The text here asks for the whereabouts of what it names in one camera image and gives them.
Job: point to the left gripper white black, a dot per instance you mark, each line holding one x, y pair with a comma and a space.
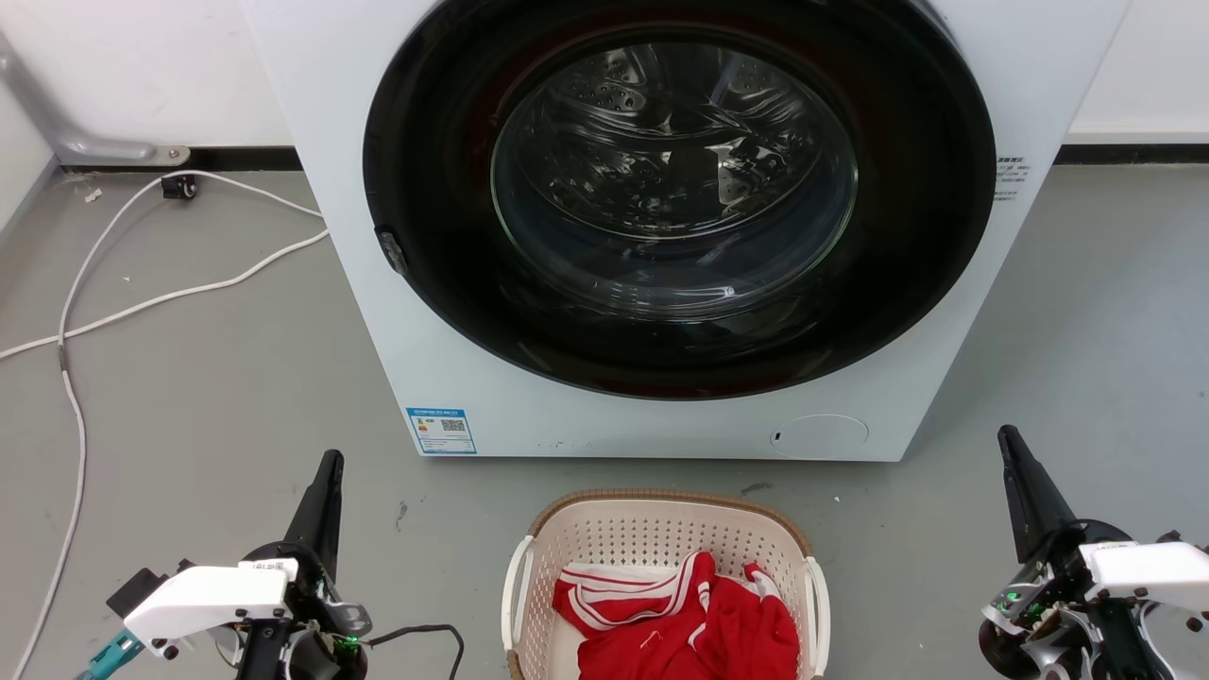
208, 597

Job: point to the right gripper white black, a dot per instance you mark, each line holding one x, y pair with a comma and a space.
1143, 571

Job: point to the beige plastic laundry basket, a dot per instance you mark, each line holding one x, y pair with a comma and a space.
652, 529

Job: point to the blue energy label sticker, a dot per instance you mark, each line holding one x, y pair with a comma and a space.
441, 431

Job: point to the white front-load washing machine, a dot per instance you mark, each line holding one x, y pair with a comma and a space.
378, 378

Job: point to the round white filter cover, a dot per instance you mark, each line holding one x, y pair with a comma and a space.
820, 437

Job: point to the red white-striped garment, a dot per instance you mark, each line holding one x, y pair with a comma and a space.
718, 633

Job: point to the small black floor plug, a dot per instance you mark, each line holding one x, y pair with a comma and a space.
178, 186

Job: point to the round black glass washer door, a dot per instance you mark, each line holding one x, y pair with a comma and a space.
425, 142

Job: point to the steel washer drum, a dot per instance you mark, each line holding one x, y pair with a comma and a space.
661, 170

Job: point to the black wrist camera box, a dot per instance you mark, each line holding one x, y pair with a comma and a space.
137, 587

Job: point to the grey wall pipe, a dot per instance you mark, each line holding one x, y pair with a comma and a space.
76, 144

